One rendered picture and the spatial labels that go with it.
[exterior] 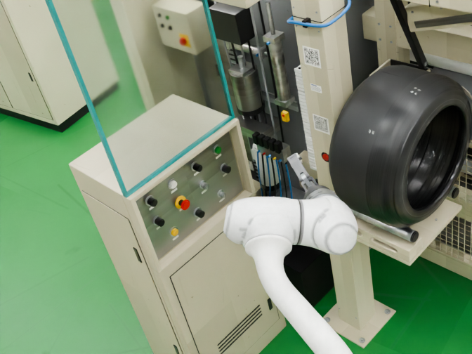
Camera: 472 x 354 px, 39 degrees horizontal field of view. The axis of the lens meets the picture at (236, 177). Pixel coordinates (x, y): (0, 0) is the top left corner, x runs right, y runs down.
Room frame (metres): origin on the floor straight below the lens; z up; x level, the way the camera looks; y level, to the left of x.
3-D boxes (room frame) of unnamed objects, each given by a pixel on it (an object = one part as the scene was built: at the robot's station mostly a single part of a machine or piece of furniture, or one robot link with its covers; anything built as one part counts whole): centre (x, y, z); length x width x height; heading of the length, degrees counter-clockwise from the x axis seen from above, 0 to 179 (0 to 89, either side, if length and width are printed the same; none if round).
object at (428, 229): (1.89, -0.58, 0.80); 0.37 x 0.36 x 0.02; 127
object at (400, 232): (1.80, -0.47, 0.90); 0.35 x 0.05 x 0.05; 37
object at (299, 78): (2.13, -0.34, 1.19); 0.05 x 0.04 x 0.48; 127
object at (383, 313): (2.08, -0.41, 0.01); 0.27 x 0.27 x 0.02; 37
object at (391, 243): (1.81, -0.47, 0.83); 0.36 x 0.09 x 0.06; 37
